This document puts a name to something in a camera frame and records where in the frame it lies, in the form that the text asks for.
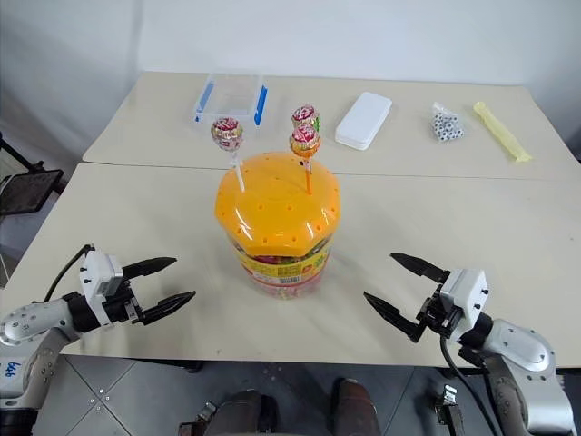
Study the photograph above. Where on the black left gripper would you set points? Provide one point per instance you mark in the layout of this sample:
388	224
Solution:
120	306

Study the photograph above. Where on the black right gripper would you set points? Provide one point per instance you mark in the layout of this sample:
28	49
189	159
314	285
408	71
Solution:
438	315

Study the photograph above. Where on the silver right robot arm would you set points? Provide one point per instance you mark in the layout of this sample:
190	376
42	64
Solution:
522	349

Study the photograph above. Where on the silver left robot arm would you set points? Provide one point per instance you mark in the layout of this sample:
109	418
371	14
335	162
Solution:
34	318

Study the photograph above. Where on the lollipop with white stick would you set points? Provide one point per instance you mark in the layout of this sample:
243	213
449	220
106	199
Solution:
226	132

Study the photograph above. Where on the lollipop with orange stick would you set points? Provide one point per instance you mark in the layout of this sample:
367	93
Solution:
304	140

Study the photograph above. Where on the lollipop with green-edged wrapper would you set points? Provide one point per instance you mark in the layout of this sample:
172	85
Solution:
305	114

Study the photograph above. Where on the clear plastic candy jar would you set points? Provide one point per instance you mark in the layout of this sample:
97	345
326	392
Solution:
283	277

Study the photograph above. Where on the dark rounded shape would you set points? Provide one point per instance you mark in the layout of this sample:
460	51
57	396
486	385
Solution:
245	415
356	409

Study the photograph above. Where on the orange perforated jar lid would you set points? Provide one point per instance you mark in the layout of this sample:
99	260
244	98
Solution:
272	204

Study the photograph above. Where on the black chair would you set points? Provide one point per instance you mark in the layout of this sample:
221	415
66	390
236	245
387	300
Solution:
27	191

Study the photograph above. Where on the bag of black-white beads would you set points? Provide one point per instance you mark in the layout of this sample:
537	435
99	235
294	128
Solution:
446	126

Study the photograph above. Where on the white plastic box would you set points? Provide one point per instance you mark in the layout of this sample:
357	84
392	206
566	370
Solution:
363	120

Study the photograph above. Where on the pale yellow rolled bag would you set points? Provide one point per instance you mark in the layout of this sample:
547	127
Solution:
501	132

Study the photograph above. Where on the clear box with blue clasps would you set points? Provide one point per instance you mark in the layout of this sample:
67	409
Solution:
229	97

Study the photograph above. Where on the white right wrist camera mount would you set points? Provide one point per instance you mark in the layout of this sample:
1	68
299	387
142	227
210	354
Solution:
467	290

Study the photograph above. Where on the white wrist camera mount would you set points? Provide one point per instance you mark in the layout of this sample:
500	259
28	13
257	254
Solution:
97	272
467	290

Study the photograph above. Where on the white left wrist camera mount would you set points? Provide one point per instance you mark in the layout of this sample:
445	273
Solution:
97	272

